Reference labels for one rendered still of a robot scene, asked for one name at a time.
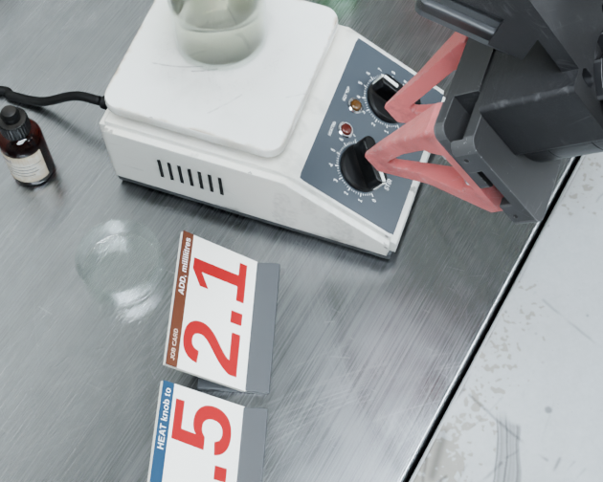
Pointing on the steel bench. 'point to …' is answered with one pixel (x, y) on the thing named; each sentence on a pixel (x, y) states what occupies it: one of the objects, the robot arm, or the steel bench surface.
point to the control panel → (319, 175)
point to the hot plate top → (226, 80)
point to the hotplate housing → (256, 167)
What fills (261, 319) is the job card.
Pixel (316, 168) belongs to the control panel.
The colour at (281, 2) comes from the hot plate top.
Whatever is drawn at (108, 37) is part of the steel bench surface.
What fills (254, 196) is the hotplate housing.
